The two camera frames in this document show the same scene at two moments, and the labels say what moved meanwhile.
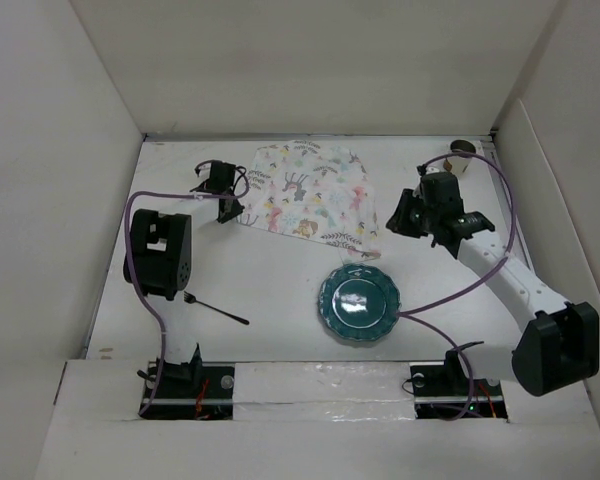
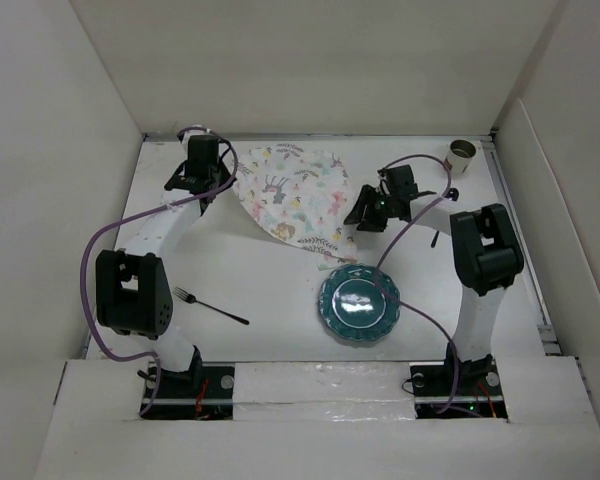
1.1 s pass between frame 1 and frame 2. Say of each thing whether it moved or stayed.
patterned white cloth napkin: moved
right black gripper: moved
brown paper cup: stayed
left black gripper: moved
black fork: stayed
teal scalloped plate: stayed
